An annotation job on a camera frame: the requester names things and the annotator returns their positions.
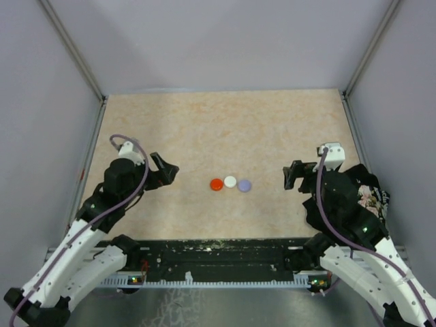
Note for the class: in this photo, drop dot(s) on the purple round charging case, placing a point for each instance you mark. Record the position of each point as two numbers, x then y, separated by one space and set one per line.
244 185

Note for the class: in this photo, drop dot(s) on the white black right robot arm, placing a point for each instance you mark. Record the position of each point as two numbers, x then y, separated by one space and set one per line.
379 275

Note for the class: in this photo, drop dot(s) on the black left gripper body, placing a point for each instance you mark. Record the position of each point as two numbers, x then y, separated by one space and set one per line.
155 179

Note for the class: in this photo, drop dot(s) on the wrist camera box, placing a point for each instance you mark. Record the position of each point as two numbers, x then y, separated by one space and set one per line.
335 155
129 151

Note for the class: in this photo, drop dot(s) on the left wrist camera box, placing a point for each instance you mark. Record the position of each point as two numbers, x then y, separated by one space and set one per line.
129 151

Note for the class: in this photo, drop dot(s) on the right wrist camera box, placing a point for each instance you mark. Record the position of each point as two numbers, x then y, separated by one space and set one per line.
335 155

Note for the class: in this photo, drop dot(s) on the aluminium frame post right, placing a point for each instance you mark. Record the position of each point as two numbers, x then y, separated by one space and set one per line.
382 28

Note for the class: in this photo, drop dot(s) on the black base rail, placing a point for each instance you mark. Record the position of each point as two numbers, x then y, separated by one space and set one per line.
224 260

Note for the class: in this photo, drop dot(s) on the aluminium frame post left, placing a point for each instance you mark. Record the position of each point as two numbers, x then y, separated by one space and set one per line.
72 49

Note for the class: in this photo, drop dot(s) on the aluminium frame post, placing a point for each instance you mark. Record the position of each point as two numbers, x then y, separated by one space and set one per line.
382 28
72 49

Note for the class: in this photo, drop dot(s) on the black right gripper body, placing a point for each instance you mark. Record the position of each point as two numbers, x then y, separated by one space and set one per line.
310 180

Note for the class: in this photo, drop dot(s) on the black floral cloth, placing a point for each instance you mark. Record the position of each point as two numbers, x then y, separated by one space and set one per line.
354 205

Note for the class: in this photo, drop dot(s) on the orange round charging case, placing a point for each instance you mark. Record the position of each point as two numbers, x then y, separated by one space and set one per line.
216 184

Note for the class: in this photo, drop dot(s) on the white round charging case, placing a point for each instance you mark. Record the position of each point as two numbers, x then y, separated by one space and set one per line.
230 181

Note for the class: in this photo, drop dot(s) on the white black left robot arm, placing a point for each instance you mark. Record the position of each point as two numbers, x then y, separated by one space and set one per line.
51 296

